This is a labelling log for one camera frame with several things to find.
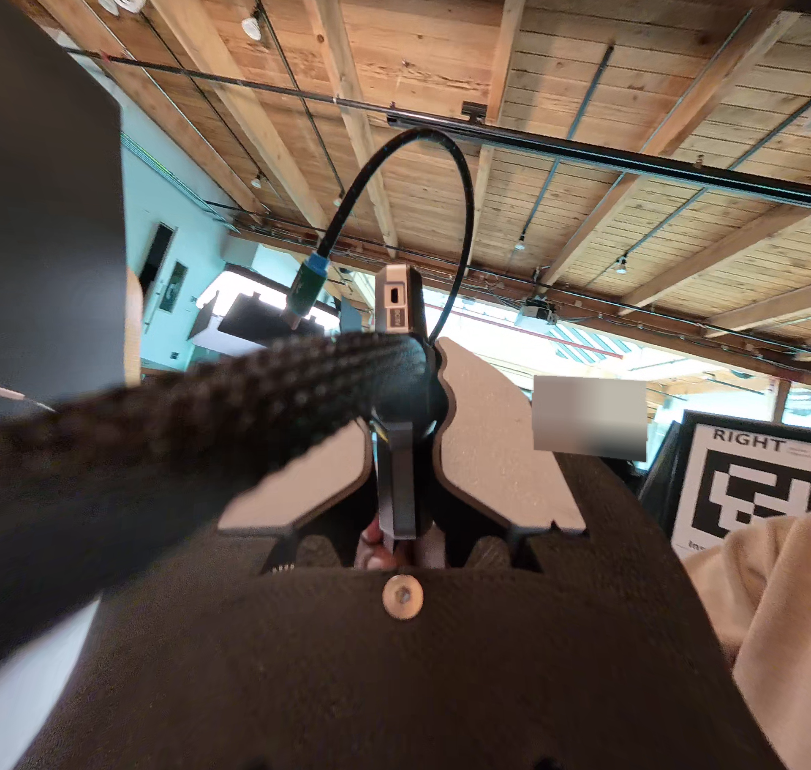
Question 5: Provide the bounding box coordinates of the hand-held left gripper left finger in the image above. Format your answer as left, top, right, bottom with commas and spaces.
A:
217, 418, 376, 538

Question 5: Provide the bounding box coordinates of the person in beige hoodie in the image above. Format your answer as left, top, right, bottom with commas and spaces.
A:
684, 513, 811, 770

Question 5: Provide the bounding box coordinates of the person's left hand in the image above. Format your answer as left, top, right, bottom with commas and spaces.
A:
356, 515, 399, 569

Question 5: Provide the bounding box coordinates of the black screen on pole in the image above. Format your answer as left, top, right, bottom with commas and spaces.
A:
189, 289, 338, 347

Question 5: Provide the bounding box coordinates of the black framed marker sign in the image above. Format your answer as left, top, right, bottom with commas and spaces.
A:
640, 410, 811, 558

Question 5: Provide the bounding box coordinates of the black ceiling track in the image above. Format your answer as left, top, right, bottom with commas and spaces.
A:
386, 103, 811, 208

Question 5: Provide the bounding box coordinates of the ceiling mounted projector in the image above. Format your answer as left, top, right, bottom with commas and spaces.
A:
514, 298, 560, 331

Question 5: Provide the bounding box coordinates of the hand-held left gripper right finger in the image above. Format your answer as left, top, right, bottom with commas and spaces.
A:
433, 337, 587, 535

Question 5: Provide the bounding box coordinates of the lit white softbox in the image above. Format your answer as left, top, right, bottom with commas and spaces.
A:
195, 263, 341, 340

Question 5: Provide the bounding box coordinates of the silver adapter with grey cable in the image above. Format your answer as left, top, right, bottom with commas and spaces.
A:
373, 265, 427, 541

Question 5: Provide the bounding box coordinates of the green plug hdmi cable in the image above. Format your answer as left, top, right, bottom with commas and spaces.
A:
0, 126, 476, 657

